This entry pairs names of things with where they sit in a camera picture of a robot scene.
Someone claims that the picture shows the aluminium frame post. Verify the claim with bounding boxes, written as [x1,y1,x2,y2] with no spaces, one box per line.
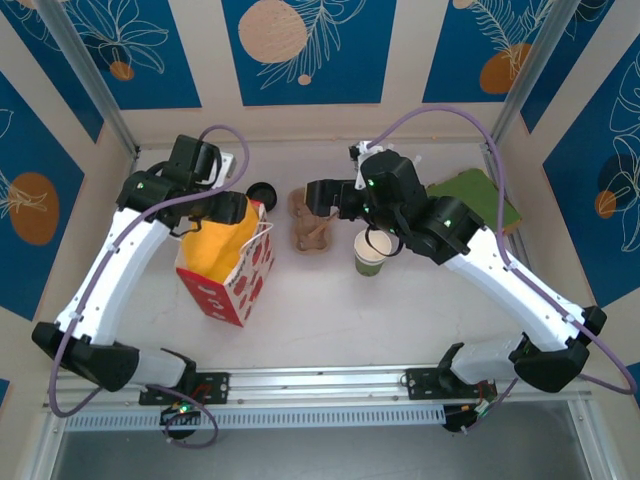
[37,0,140,157]
[487,0,586,151]

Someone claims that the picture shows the black plastic cup lid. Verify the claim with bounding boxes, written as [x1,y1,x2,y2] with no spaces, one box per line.
[247,182,278,211]

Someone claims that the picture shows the brown wooden stirrer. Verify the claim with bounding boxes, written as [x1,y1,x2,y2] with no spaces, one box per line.
[305,215,337,242]

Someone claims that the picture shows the white slotted cable duct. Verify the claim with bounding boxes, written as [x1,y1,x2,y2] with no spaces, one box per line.
[63,406,446,432]

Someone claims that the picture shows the small circuit board green light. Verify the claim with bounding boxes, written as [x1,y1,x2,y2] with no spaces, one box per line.
[158,402,201,427]
[442,399,501,435]

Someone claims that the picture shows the red floral paper bag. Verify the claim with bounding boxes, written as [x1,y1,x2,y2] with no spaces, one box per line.
[174,197,277,329]

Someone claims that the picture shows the brown pulp cup carrier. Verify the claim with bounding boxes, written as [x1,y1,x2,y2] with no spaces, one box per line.
[288,186,333,255]

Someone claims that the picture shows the purple cable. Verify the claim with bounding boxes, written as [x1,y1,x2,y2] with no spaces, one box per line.
[369,104,640,436]
[51,124,251,450]

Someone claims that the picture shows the black mounting plate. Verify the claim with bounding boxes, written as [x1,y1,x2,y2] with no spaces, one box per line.
[405,367,497,401]
[138,370,232,406]

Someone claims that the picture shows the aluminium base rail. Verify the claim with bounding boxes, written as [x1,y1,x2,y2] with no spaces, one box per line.
[44,366,594,407]

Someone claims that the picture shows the yellow paper napkin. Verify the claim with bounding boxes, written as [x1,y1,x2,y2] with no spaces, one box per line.
[180,199,264,284]

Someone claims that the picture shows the green paper cup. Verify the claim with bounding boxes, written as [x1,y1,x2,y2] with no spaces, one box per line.
[353,230,394,265]
[354,257,390,278]

